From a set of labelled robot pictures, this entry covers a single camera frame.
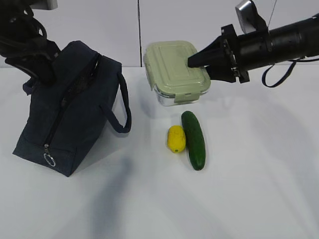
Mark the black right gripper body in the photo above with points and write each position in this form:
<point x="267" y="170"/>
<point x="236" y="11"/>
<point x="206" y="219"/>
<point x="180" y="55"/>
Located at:
<point x="231" y="48"/>

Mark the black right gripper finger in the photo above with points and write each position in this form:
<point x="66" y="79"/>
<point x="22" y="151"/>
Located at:
<point x="220" y="73"/>
<point x="212" y="55"/>

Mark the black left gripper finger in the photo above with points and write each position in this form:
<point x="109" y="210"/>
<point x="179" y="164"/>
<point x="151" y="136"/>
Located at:
<point x="43" y="69"/>

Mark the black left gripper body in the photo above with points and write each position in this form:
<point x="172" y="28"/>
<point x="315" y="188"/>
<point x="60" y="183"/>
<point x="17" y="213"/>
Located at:
<point x="20" y="54"/>

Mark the green lid glass container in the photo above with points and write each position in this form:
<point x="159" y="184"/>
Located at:
<point x="170" y="77"/>

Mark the navy blue lunch bag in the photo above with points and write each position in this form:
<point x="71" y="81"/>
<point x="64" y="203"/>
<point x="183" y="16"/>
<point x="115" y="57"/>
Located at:
<point x="66" y="119"/>

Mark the green cucumber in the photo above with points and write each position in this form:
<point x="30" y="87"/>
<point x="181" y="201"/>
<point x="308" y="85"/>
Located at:
<point x="194" y="140"/>

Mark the yellow lemon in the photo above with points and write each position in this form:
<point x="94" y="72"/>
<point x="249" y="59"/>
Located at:
<point x="176" y="139"/>

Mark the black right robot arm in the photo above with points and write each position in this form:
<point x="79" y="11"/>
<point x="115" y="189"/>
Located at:
<point x="293" y="42"/>

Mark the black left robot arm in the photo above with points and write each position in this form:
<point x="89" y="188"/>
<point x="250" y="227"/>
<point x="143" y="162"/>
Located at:
<point x="23" y="39"/>

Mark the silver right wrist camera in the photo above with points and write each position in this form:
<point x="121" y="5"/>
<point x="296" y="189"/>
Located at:
<point x="249" y="19"/>

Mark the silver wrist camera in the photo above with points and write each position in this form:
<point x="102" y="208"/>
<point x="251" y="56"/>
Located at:
<point x="43" y="4"/>
<point x="249" y="19"/>

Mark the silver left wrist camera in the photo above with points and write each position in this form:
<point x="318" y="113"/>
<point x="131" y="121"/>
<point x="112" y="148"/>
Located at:
<point x="43" y="4"/>

